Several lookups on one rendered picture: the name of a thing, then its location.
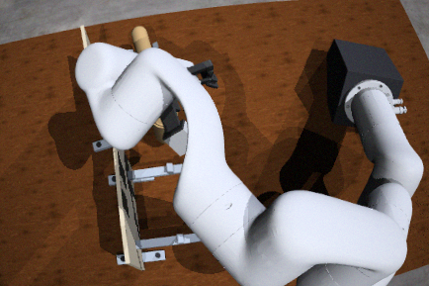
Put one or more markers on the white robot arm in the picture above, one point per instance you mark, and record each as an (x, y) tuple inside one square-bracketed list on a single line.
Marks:
[(300, 230)]

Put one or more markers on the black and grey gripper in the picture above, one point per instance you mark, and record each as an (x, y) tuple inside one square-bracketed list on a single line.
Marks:
[(206, 69)]

